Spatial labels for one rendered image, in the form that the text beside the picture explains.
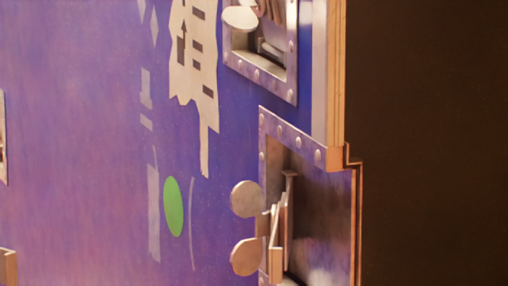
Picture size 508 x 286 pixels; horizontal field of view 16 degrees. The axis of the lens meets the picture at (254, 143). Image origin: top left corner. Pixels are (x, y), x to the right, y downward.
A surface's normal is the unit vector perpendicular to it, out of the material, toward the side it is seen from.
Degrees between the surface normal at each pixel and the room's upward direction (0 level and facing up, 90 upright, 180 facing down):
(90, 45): 90
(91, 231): 90
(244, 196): 90
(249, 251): 90
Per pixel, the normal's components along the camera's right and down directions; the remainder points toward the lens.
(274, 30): -0.91, 0.28
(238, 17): 0.26, -0.76
